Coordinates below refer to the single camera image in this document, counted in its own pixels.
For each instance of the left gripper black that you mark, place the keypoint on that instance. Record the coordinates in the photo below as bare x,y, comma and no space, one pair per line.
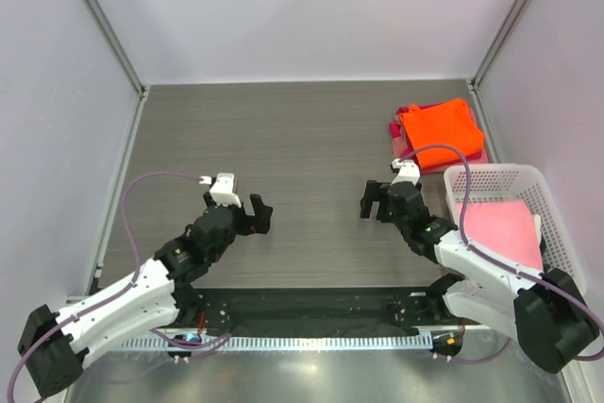
258,223

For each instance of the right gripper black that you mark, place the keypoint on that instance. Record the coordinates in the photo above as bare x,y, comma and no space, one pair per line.
376,192

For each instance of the orange t shirt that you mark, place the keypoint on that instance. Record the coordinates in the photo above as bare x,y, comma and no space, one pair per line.
450,123

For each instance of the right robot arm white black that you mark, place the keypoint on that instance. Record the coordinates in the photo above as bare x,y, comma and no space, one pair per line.
544,312

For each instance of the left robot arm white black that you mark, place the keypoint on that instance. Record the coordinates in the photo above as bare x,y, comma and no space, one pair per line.
57,346

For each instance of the folded salmon pink t shirt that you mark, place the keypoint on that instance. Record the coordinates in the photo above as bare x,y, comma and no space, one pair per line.
401,146

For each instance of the folded magenta t shirt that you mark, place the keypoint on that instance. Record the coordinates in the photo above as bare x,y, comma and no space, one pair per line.
418,122

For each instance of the white plastic basket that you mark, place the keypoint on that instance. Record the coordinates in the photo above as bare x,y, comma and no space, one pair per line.
508,181

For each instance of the light pink t shirt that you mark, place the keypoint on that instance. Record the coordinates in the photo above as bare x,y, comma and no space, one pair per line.
506,228

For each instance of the black garment in basket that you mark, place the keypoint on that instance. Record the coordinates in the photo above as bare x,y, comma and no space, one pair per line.
543,250

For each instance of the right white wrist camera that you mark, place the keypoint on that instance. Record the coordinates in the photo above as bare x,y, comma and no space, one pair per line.
405,171

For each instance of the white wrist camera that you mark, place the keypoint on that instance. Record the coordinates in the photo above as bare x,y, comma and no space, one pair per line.
222,190
405,171

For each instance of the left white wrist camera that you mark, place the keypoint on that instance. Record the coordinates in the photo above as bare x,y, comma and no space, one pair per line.
222,190

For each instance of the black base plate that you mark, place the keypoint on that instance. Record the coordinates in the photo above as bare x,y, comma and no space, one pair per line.
313,313

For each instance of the white slotted cable duct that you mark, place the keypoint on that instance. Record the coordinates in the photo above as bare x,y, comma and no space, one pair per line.
421,341

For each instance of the right aluminium frame post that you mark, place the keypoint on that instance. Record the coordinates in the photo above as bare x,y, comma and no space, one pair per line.
510,20

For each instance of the aluminium frame post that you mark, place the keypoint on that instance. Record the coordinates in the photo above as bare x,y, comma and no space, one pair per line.
100,18
510,20

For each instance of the left aluminium frame post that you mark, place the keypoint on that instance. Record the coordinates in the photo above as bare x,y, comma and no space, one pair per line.
100,18

